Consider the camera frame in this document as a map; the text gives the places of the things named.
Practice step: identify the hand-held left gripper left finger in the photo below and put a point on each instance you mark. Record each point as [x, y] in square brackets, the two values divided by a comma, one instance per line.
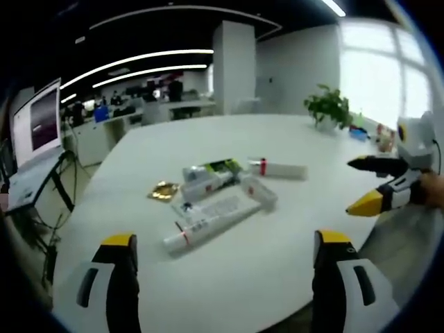
[100, 288]

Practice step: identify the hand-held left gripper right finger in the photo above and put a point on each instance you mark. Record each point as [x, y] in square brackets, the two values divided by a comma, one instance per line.
[343, 288]

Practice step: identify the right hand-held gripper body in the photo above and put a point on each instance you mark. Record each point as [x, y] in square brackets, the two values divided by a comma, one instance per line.
[416, 142]

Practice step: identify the gold skincare sachet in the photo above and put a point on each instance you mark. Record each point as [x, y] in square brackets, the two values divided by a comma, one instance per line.
[163, 190]

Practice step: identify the white skincare tube red band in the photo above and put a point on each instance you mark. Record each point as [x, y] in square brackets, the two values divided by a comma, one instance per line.
[208, 229]

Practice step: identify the white skincare packet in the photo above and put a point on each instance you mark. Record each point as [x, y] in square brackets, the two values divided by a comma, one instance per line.
[211, 208]

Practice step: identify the small grey skincare box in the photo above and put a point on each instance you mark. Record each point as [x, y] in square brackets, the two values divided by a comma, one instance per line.
[194, 172]

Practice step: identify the green skincare box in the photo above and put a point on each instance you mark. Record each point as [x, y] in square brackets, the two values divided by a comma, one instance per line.
[222, 166]

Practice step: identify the person's right hand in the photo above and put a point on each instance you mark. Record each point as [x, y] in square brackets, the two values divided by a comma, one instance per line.
[433, 190]

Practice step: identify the blue and red toy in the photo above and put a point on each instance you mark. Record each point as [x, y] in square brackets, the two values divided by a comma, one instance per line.
[359, 132]

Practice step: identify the green potted plant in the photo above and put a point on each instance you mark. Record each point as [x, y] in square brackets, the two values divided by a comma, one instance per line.
[329, 107]

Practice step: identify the bright window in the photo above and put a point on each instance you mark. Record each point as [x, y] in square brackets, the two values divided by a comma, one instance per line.
[378, 73]

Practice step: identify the open laptop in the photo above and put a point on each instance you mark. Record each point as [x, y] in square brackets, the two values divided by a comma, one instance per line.
[34, 132]

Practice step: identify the blue bin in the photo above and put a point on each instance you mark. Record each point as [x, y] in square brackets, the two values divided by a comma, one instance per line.
[101, 113]

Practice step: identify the white office desk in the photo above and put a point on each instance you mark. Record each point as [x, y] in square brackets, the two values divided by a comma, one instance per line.
[187, 107]

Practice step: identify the long ceiling light strip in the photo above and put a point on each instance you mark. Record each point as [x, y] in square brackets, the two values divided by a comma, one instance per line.
[138, 64]
[149, 74]

